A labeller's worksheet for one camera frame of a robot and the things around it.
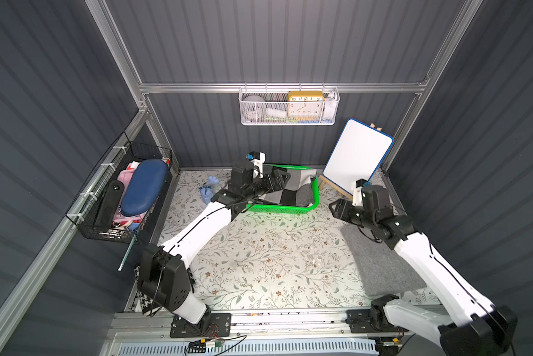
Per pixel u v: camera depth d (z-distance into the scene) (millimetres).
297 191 991
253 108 837
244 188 618
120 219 655
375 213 559
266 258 889
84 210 608
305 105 889
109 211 628
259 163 721
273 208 968
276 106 912
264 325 753
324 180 1055
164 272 420
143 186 664
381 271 821
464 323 399
